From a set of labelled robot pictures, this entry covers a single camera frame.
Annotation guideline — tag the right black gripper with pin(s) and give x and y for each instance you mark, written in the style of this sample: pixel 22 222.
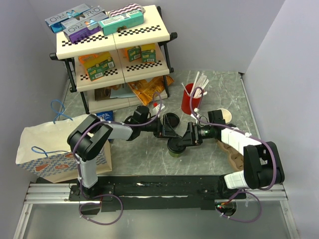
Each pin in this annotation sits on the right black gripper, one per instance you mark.
pixel 191 136

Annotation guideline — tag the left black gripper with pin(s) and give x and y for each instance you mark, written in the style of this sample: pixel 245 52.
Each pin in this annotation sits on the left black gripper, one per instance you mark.
pixel 164 131

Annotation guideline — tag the black coffee cup lid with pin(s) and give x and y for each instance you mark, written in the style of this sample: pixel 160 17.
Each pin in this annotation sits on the black coffee cup lid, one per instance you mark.
pixel 173 145

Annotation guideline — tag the green paper coffee cup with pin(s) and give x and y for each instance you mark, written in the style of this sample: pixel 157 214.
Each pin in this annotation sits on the green paper coffee cup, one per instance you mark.
pixel 175 154

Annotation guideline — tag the brown pulp cup carrier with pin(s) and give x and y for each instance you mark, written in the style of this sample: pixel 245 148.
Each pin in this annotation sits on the brown pulp cup carrier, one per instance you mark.
pixel 235 159

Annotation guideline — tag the paper takeout bag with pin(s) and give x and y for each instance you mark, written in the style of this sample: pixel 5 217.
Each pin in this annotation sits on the paper takeout bag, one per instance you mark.
pixel 43 150

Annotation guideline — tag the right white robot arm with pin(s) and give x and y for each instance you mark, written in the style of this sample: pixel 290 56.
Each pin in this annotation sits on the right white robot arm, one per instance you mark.
pixel 262 166

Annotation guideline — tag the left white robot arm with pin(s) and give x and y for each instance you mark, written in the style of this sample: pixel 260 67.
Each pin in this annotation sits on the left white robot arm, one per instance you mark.
pixel 89 138

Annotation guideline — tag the red straw holder cup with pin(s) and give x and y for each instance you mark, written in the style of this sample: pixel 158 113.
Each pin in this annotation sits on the red straw holder cup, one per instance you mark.
pixel 187 104

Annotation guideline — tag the orange snack bag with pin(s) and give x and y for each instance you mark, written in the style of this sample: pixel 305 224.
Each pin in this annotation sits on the orange snack bag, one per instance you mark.
pixel 145 89

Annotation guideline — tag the white wrapped straws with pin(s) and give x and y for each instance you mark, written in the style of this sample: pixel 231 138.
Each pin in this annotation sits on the white wrapped straws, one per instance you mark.
pixel 199 84

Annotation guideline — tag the blue chip bag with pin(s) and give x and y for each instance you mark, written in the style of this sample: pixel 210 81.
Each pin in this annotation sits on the blue chip bag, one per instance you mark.
pixel 106 116

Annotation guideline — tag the cream checkered shelf rack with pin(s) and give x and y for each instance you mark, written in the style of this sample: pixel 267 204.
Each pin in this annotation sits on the cream checkered shelf rack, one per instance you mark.
pixel 153 30

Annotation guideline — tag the green yellow snack box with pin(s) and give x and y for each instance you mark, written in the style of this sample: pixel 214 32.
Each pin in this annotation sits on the green yellow snack box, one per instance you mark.
pixel 148 53

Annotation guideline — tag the green snack box right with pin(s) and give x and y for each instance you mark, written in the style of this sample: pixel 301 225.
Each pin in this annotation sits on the green snack box right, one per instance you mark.
pixel 133 53

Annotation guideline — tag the green snack box left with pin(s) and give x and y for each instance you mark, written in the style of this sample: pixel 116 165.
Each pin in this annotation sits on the green snack box left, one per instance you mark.
pixel 96 68

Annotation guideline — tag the orange snack box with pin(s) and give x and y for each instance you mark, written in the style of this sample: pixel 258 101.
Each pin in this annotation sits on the orange snack box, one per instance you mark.
pixel 87 59

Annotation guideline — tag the teal box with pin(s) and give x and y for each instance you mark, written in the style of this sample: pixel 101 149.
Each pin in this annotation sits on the teal box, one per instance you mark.
pixel 121 22

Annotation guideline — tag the wavy striped pouch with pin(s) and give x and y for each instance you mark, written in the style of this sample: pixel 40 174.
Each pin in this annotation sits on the wavy striped pouch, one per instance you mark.
pixel 126 9

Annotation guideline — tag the purple R.O box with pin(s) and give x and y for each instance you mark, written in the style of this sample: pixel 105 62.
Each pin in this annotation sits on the purple R.O box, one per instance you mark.
pixel 82 30

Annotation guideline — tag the blue R.O box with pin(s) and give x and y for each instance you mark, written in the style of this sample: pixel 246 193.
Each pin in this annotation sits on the blue R.O box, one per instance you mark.
pixel 62 21

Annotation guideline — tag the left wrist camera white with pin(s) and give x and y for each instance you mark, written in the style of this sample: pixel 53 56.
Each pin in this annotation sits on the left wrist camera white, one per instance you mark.
pixel 157 108

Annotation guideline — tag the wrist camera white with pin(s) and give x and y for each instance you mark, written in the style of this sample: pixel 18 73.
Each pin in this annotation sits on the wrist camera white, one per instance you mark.
pixel 157 108
pixel 195 115

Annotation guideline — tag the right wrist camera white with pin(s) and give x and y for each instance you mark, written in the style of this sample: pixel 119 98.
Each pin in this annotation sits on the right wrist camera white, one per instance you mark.
pixel 195 115

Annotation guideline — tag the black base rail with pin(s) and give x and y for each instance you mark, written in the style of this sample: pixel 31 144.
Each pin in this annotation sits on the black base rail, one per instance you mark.
pixel 155 192

